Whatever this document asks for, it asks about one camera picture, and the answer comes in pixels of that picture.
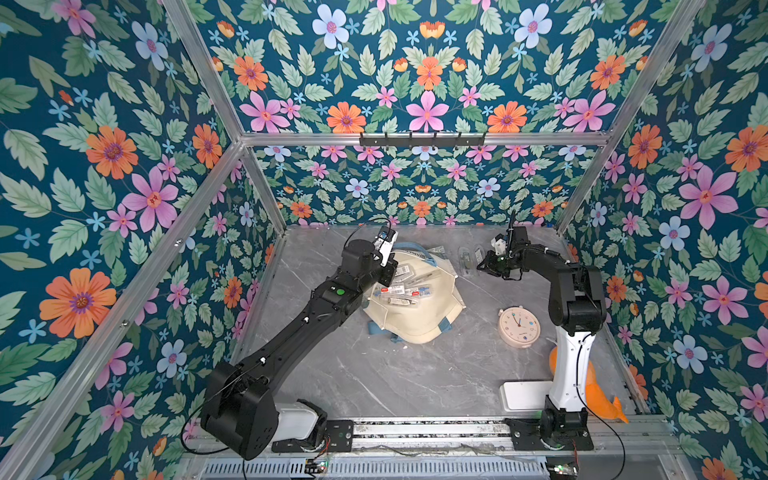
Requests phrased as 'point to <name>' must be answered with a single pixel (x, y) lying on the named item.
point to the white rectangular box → (525, 396)
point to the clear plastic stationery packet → (406, 287)
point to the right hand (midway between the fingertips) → (489, 263)
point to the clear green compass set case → (465, 260)
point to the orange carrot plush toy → (598, 401)
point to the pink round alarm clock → (518, 326)
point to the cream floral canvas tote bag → (421, 302)
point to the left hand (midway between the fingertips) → (395, 251)
